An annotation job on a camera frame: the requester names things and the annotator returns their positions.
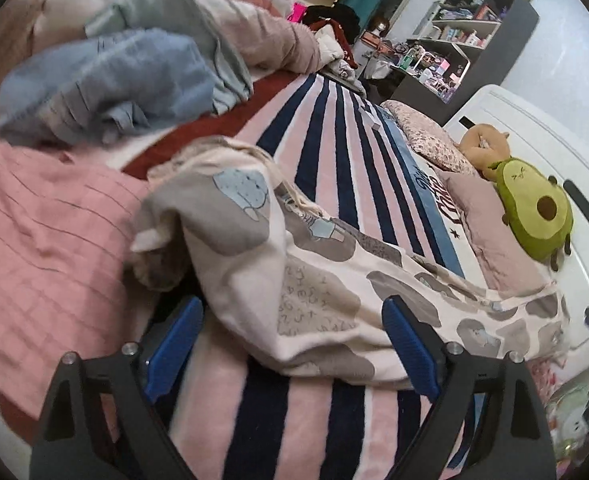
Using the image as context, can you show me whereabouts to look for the striped pink navy blanket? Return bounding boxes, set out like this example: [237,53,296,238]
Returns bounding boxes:
[109,71,480,480]

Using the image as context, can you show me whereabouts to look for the white headboard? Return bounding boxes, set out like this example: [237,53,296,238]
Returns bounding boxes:
[445,84,589,391]

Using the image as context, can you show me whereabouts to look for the blue grey clothes pile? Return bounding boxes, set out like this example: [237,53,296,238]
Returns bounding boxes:
[0,0,254,147]

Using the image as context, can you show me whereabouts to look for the mauve pillow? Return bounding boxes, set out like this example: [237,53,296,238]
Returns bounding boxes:
[437,167,555,295]

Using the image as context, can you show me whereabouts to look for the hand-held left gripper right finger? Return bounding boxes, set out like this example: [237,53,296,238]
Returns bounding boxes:
[381,296,558,480]

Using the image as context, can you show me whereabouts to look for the floral pillow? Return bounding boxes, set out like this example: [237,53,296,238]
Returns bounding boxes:
[381,100,481,177]

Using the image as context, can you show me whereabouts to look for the cream patterned pants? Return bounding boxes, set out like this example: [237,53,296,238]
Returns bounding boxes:
[127,136,570,390]

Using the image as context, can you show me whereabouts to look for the dark grey shelf unit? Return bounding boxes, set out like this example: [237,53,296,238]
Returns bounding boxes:
[389,0,540,126]

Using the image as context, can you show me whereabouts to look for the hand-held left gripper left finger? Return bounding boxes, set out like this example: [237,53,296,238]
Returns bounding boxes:
[28,295,204,480]

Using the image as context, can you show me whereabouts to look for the brown plush toy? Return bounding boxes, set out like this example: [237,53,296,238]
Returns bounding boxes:
[457,123,511,181]

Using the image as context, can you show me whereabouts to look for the black and red clothes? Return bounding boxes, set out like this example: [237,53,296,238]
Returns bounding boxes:
[302,4,368,71]

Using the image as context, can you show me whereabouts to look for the pink beige quilt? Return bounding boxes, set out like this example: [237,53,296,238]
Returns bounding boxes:
[0,0,325,96]

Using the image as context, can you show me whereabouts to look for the avocado plush toy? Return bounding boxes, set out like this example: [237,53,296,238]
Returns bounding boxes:
[493,158,574,263]

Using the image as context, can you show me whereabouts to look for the pink grid blanket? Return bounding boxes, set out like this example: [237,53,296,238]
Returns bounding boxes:
[0,122,158,443]

